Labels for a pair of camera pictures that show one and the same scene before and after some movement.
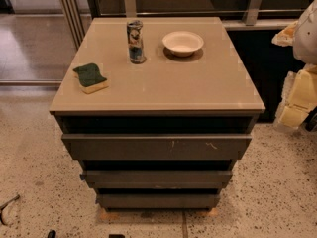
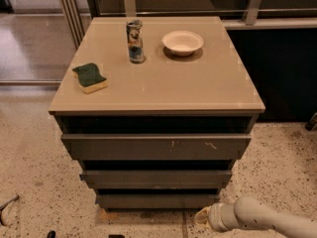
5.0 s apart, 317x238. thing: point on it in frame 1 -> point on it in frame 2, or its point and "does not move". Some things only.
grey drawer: (158, 202) does not move
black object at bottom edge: (117, 236) does not move
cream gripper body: (306, 39) -> (215, 215)
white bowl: (182, 43) does not move
